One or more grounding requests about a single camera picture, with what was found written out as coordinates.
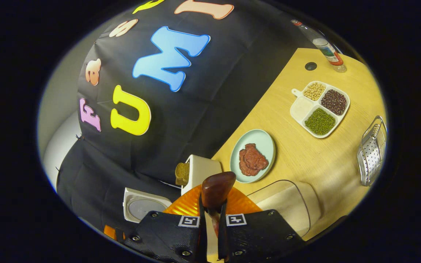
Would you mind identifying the black backdrop cloth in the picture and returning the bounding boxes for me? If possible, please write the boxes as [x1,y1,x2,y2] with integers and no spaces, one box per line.
[56,0,314,235]

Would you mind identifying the brown bread slice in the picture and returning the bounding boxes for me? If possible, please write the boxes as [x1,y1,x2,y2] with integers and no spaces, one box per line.
[175,162,190,186]

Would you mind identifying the brown meat slices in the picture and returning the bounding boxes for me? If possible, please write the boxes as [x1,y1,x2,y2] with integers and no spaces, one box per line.
[238,143,270,177]

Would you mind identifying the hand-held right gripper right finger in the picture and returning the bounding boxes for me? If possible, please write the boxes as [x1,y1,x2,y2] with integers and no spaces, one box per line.
[217,186,306,263]

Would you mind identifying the clear glass dish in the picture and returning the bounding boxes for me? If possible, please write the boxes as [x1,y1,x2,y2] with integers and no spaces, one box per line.
[247,179,321,238]

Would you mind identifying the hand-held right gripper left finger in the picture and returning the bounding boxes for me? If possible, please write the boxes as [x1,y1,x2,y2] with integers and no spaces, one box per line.
[123,184,208,263]

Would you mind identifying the yellow soybeans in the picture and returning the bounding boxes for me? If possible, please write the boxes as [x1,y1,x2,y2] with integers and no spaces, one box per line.
[303,82,326,102]

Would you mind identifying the white rice cooker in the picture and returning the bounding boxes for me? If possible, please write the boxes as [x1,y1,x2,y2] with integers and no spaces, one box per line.
[122,187,173,224]

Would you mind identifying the green mung beans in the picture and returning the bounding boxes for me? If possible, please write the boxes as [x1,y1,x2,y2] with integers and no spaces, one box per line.
[304,107,337,136]

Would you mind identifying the pale green plate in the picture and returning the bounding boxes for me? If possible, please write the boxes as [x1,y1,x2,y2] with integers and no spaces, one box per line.
[230,129,276,184]

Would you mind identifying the white toaster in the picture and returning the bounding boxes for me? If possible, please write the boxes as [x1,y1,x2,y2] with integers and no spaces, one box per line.
[180,154,223,196]

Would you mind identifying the clear bottle red label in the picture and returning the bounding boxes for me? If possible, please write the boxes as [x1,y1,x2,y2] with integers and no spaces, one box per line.
[291,19,347,73]

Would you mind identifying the brown wooden spoon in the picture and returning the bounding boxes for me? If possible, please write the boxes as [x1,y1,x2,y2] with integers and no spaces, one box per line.
[200,171,237,263]

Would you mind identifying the white divided tray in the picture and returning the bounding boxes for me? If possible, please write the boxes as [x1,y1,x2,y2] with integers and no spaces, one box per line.
[289,80,351,139]

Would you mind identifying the white grains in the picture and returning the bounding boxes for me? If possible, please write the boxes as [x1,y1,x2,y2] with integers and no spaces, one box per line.
[292,98,314,121]

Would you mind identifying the dark red beans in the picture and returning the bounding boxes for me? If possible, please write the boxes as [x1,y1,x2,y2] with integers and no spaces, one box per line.
[321,89,348,116]

